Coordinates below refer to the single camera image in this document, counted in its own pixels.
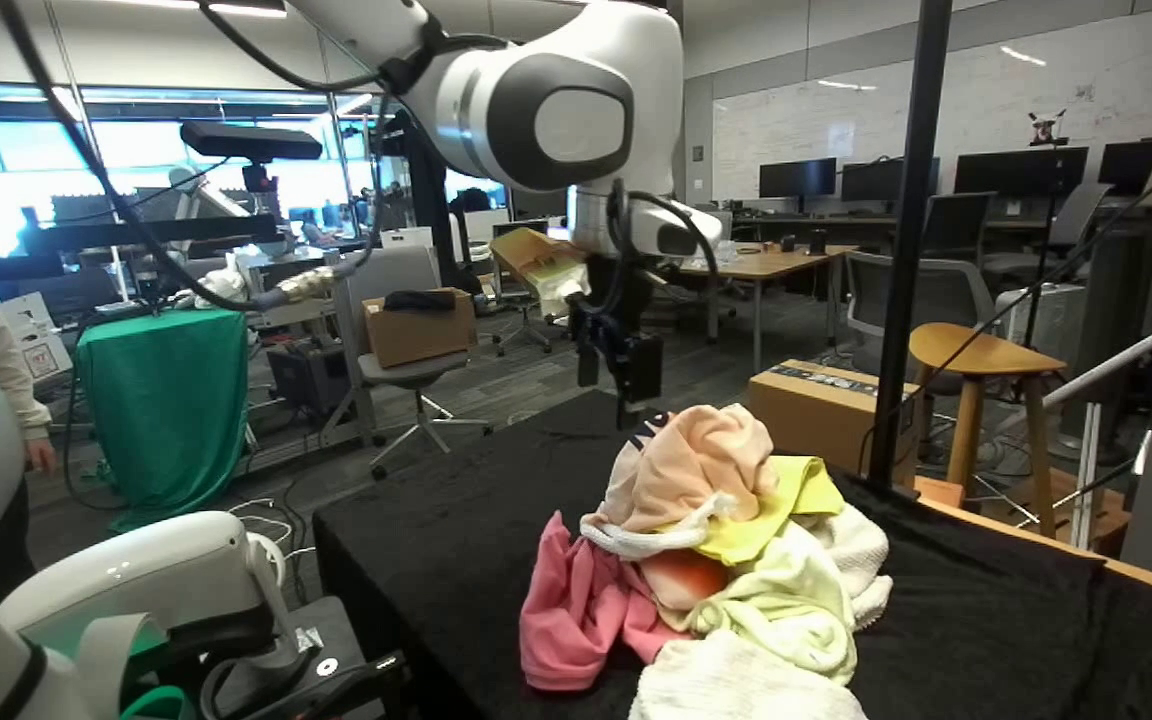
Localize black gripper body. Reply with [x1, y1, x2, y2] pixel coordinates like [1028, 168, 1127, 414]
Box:
[568, 256, 662, 409]

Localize peach cloth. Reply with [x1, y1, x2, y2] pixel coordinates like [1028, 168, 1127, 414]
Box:
[581, 403, 772, 554]

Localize red white ball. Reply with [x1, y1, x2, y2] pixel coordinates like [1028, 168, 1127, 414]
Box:
[640, 550, 730, 610]

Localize yellow cloth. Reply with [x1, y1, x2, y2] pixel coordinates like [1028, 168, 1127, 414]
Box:
[698, 455, 845, 566]

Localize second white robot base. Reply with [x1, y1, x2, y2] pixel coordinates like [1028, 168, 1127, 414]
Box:
[0, 356, 409, 720]

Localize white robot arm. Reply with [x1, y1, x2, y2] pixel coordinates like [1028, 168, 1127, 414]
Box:
[287, 0, 721, 403]

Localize white shirt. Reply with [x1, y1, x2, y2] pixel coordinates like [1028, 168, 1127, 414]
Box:
[806, 504, 894, 629]

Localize cardboard box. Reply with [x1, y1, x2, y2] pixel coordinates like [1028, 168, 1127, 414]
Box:
[745, 360, 878, 478]

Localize pink cloth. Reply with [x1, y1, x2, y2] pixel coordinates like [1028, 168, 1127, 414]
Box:
[516, 511, 670, 692]

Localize black table cloth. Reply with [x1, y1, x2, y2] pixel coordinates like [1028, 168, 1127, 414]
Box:
[316, 393, 1152, 720]

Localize pale green cloth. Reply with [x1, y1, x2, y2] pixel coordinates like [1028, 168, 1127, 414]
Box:
[682, 525, 857, 680]

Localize wooden stool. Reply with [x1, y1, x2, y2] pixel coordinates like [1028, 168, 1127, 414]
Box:
[908, 321, 1064, 536]

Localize white towel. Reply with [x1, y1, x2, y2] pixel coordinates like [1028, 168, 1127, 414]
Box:
[627, 631, 868, 720]

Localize black vertical pole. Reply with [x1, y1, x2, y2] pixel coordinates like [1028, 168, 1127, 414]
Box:
[868, 0, 952, 490]

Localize person in beige top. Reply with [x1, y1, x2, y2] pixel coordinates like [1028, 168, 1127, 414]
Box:
[0, 315, 56, 601]

